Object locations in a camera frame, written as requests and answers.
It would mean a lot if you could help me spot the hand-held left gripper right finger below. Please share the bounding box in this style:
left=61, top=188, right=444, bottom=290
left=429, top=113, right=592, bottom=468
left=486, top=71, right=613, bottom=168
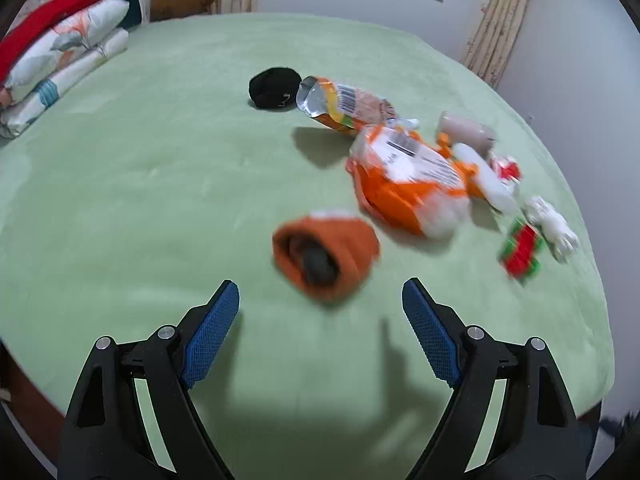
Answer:
left=401, top=277, right=587, bottom=480

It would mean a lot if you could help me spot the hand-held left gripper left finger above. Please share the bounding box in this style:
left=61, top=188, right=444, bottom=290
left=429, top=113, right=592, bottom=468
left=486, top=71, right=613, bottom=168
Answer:
left=58, top=279, right=241, bottom=480

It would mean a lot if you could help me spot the orange rolled sock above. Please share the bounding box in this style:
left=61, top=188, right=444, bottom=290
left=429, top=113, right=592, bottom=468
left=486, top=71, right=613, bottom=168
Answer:
left=272, top=210, right=381, bottom=303

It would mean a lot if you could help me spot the red and green wrapper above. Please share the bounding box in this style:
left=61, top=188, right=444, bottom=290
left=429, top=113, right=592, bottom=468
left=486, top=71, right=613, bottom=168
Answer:
left=500, top=220, right=547, bottom=281

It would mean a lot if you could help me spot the orange and white snack bag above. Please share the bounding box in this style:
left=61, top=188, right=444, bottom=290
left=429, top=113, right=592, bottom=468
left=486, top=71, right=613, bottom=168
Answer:
left=347, top=125, right=476, bottom=238

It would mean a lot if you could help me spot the white crumpled wrapper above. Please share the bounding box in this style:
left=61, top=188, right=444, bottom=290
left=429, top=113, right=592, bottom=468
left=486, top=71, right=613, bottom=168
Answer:
left=524, top=196, right=581, bottom=263

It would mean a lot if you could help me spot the red and white wrapper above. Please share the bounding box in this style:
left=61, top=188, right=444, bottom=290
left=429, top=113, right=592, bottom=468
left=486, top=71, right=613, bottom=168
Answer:
left=490, top=155, right=522, bottom=183

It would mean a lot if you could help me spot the grey rolled sock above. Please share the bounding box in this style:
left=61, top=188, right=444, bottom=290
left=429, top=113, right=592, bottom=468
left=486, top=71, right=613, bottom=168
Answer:
left=439, top=111, right=497, bottom=155

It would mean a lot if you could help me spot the orange foil snack bag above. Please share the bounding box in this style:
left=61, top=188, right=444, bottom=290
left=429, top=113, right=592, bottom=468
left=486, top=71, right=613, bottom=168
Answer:
left=296, top=76, right=401, bottom=137

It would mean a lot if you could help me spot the black rolled sock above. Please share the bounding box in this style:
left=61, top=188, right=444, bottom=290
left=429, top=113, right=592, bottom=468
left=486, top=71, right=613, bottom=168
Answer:
left=249, top=66, right=303, bottom=110

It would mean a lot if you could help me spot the floral folded quilt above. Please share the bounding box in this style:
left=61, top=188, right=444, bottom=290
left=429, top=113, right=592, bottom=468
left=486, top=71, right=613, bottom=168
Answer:
left=0, top=29, right=130, bottom=140

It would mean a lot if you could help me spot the floral patterned pillow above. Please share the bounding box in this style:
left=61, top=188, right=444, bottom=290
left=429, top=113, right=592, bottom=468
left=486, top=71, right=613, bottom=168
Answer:
left=2, top=0, right=131, bottom=103

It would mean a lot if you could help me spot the red cloth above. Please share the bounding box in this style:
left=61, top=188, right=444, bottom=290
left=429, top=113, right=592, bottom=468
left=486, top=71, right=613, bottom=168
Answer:
left=0, top=0, right=123, bottom=81

